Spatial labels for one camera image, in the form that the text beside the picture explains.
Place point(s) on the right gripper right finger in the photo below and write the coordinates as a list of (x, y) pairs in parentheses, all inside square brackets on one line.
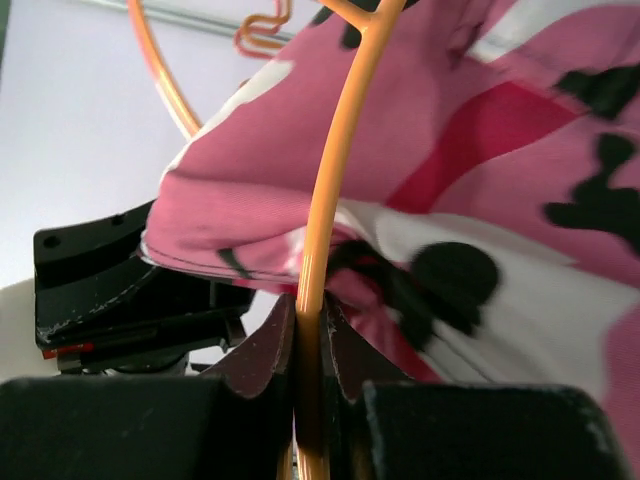
[(381, 424)]

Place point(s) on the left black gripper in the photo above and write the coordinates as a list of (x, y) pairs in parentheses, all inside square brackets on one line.
[(100, 309)]

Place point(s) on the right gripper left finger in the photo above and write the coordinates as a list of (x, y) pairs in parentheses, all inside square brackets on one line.
[(233, 421)]

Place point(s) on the orange plastic hanger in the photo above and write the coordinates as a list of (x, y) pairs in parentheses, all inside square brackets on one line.
[(375, 29)]

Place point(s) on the pink camouflage trousers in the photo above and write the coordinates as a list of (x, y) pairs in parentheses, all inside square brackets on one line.
[(488, 221)]

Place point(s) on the orange hanger behind pink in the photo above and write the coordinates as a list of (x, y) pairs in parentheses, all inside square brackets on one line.
[(256, 36)]

